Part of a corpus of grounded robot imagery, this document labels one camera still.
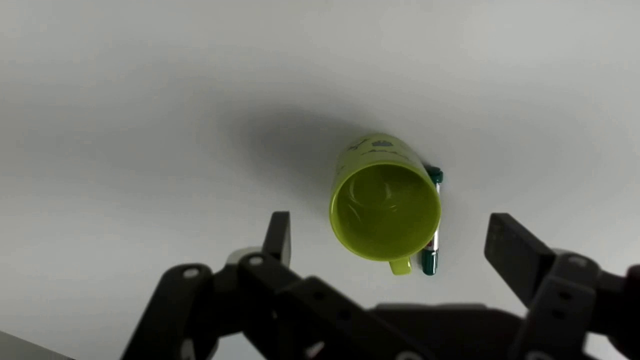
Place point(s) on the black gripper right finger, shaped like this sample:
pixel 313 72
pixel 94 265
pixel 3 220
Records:
pixel 573 301

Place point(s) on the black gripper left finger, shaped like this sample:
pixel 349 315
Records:
pixel 220 312

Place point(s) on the green marker pen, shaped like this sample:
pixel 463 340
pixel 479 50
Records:
pixel 431 257

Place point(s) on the lime green plastic cup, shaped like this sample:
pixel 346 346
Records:
pixel 382 212

